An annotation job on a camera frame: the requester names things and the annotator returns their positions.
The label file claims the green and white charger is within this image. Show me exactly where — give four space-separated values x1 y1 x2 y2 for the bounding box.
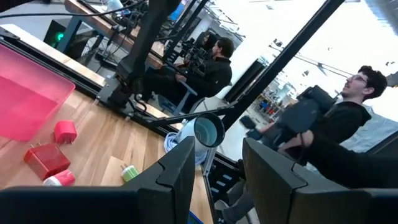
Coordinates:
120 164 140 183

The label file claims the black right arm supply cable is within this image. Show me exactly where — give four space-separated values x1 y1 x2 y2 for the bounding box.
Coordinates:
0 0 150 19

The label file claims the person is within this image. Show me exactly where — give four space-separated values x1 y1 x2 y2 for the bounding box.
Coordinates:
222 65 398 224
141 37 234 114

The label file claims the small red cube charger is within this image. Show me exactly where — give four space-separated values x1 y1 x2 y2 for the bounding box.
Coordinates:
54 120 78 144

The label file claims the black computer tower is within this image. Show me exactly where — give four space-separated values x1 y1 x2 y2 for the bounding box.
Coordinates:
43 18 96 60

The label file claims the pink and white charger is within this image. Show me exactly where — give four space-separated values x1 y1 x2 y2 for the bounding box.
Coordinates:
42 169 76 187

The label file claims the black aluminium table frame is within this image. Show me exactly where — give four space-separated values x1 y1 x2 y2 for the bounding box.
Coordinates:
0 0 346 224

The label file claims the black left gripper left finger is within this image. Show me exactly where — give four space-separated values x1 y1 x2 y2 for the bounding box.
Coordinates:
0 136 196 224

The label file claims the pink translucent plastic bin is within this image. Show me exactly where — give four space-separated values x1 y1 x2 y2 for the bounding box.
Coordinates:
0 43 76 142

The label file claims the large red USB charger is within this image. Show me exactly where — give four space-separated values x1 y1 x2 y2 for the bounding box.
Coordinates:
24 142 72 181

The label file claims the grey office chair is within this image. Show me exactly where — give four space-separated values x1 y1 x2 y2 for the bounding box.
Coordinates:
157 81 206 116

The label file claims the white lamp cable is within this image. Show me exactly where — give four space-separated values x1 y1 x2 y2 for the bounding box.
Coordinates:
164 131 209 166

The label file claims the wooden desk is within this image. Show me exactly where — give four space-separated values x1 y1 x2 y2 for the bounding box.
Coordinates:
57 0 165 69

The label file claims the black upright panel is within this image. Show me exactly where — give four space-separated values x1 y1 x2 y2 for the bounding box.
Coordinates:
223 57 269 104

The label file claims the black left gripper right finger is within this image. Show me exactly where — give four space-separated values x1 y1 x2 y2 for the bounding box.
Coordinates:
242 138 398 224

